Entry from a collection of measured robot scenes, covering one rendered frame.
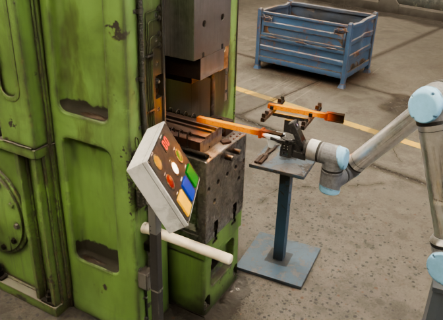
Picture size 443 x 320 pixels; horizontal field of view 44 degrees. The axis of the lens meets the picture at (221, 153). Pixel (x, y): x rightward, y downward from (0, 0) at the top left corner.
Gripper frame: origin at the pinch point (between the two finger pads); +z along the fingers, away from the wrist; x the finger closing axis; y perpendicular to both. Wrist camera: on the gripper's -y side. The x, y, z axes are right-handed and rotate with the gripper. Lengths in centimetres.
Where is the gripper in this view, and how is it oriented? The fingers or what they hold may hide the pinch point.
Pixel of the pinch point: (265, 132)
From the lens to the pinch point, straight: 239.5
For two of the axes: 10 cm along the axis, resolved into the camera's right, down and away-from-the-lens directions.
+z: -8.7, -2.6, 4.3
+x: 5.0, -3.7, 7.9
